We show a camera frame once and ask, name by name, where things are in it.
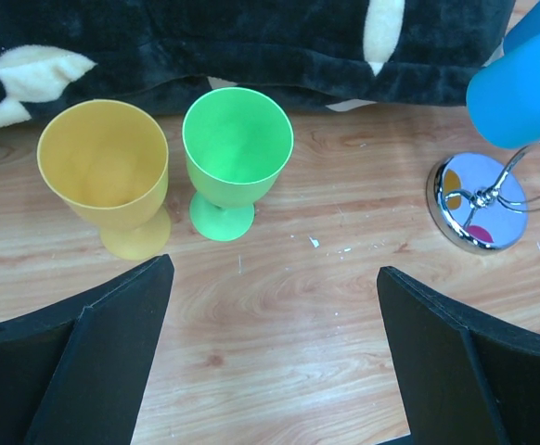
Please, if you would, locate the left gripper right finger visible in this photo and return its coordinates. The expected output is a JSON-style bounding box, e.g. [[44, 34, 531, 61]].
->
[[377, 266, 540, 444]]

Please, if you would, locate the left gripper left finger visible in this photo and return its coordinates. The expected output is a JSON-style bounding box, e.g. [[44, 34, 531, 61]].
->
[[0, 255, 174, 444]]

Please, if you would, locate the chrome wine glass rack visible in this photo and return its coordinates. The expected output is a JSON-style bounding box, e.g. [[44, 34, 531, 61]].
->
[[426, 142, 540, 255]]

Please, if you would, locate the blue plastic goblet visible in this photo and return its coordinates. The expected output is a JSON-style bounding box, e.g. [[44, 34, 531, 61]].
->
[[503, 1, 540, 54], [466, 34, 540, 149]]

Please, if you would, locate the green plastic goblet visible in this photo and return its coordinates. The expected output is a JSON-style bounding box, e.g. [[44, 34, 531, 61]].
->
[[182, 86, 294, 242]]

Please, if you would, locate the yellow plastic goblet rear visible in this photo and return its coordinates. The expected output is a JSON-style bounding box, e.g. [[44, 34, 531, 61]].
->
[[37, 99, 172, 261]]

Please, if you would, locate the black floral plush pillow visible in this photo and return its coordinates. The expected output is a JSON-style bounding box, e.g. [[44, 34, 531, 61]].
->
[[0, 1, 514, 128]]

